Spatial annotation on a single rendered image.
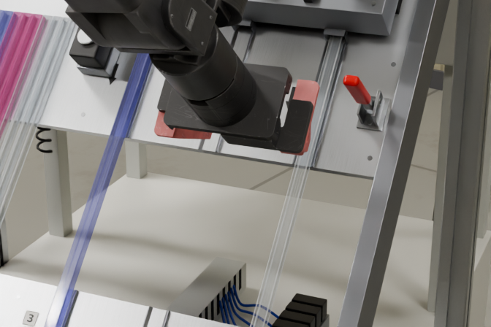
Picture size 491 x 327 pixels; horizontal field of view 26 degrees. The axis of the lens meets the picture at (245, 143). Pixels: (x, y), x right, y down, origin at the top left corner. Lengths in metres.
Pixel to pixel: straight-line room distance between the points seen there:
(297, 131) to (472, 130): 0.46
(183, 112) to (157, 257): 0.84
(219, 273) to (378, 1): 0.61
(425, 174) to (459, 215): 2.31
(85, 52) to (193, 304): 0.45
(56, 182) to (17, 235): 1.50
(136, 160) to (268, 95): 1.14
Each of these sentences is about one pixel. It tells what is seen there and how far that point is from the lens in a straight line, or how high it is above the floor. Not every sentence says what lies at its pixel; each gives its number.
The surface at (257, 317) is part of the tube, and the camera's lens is 1.07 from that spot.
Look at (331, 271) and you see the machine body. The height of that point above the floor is 0.62.
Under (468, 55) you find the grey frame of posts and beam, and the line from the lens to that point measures 1.31.
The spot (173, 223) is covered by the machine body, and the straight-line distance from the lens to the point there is 1.85.
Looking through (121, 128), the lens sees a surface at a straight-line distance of 1.20.
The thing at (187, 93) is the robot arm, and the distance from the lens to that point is 0.84.
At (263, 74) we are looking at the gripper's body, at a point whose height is 1.14.
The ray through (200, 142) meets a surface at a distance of 1.16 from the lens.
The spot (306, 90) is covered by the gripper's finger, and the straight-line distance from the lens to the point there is 0.92.
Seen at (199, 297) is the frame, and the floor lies 0.66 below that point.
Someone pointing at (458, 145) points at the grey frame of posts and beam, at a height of 0.94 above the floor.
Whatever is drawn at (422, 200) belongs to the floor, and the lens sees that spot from 3.48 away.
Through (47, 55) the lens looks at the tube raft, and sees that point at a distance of 1.29.
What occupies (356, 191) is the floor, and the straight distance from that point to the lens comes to 3.52.
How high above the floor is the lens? 1.42
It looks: 21 degrees down
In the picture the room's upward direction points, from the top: straight up
